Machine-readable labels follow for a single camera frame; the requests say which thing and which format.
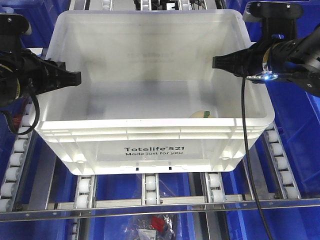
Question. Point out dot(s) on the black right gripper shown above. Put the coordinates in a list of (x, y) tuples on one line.
[(295, 61)]

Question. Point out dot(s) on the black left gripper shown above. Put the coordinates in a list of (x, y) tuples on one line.
[(27, 71)]

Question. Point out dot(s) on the yellow smiling plush fruit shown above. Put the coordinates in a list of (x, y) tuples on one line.
[(202, 114)]

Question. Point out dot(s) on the white plastic tote box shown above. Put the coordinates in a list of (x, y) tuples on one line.
[(143, 74)]

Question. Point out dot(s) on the blue bin right side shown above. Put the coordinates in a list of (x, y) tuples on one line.
[(297, 117)]

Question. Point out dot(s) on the left white roller track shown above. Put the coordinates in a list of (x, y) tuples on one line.
[(13, 172)]

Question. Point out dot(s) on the white roller track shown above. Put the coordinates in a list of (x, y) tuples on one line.
[(13, 172), (282, 173)]

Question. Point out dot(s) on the centre left roller track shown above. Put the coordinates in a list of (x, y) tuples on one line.
[(85, 192)]

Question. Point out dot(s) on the right white roller track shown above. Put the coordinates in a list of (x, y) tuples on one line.
[(282, 173)]

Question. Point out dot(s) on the centre right roller track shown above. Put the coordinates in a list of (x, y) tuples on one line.
[(214, 187)]

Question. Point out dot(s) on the steel shelf crossbar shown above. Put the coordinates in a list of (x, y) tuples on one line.
[(54, 214)]

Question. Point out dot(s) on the plastic bag with parts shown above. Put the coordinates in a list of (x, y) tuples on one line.
[(153, 227)]

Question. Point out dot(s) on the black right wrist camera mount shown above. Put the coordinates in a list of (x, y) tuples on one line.
[(275, 17)]

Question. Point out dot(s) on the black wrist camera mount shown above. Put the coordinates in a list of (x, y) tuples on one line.
[(12, 27), (275, 17)]

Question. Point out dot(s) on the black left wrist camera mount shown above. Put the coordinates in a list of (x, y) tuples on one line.
[(12, 27)]

